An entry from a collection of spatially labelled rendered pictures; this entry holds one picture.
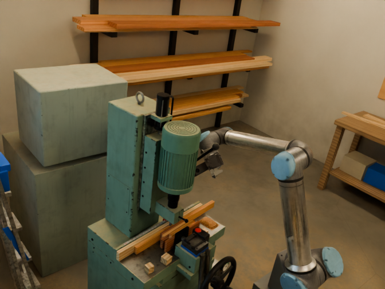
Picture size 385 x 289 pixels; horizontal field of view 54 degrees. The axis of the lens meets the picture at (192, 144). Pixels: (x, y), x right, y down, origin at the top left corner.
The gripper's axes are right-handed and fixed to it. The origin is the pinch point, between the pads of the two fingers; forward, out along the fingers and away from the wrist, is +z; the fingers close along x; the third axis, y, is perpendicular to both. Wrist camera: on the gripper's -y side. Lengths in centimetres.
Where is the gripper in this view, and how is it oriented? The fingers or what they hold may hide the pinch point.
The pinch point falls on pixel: (207, 164)
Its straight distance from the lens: 181.8
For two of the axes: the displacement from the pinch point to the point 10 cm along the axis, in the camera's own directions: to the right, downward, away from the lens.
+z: -1.1, -0.3, -9.9
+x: 4.4, 9.0, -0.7
